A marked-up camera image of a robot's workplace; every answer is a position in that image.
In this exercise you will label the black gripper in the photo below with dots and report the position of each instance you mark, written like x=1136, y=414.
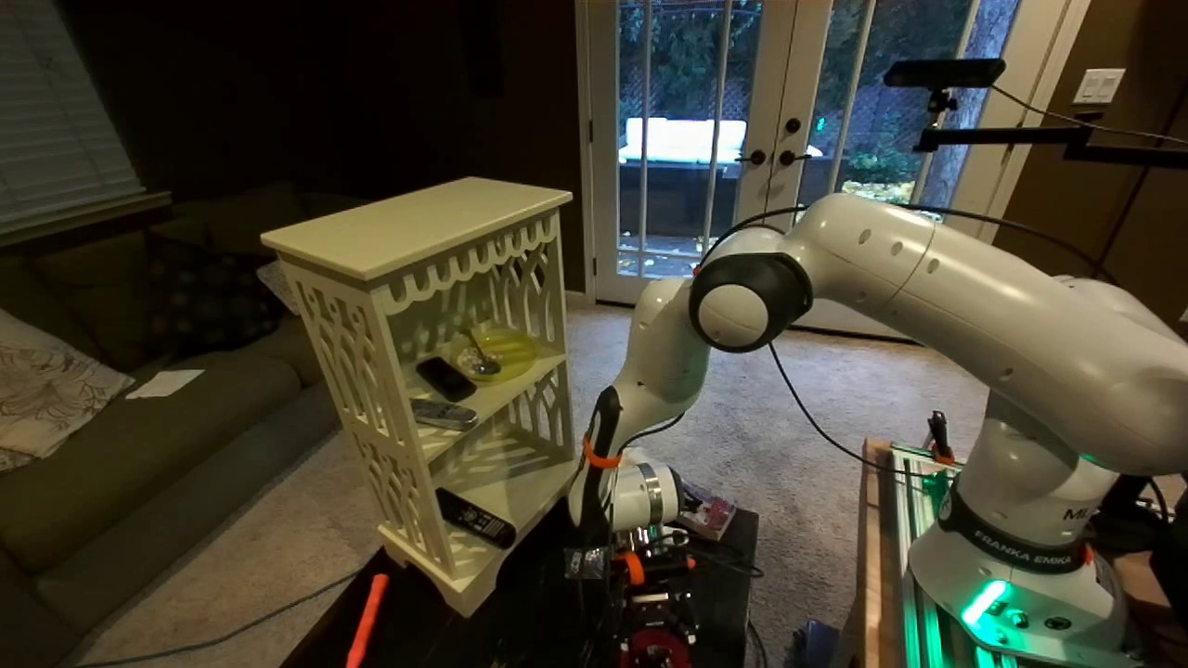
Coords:
x=663, y=569

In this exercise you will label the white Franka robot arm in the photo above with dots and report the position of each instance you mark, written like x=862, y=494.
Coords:
x=990, y=308

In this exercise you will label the white lattice shelf cabinet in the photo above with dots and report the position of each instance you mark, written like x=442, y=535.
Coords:
x=374, y=234

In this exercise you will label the clear plastic bag of dice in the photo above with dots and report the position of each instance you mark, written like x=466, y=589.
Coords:
x=579, y=564

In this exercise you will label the blue object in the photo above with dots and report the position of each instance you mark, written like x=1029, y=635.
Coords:
x=817, y=646

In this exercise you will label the black remote control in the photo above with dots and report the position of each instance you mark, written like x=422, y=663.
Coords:
x=475, y=520

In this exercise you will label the red stick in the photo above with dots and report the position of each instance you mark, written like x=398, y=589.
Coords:
x=369, y=619

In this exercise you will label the grey flat remote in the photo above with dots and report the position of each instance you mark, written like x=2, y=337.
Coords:
x=442, y=414

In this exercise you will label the black smartphone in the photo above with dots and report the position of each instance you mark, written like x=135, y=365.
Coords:
x=447, y=379

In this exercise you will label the white glass french door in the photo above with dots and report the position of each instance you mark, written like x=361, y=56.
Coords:
x=732, y=125
x=856, y=125

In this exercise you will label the dark couch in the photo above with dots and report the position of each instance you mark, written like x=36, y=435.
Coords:
x=150, y=458

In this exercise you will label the white paper slip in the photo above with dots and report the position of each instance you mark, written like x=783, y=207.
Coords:
x=164, y=384

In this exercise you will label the dark patterned cushion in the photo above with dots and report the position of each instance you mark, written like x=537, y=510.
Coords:
x=208, y=298

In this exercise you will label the black boom stand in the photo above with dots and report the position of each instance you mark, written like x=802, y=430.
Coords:
x=1016, y=135

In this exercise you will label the patterned light pillow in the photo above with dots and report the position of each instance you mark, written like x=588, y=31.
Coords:
x=48, y=393

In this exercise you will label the window blinds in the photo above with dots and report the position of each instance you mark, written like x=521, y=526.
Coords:
x=62, y=125

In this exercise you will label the wooden robot mount platform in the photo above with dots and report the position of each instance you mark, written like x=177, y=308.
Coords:
x=876, y=557

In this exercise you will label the black camera on stand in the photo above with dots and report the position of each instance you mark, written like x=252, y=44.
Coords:
x=949, y=72

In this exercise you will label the white wall switch plate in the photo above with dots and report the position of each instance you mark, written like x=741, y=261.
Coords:
x=1099, y=86

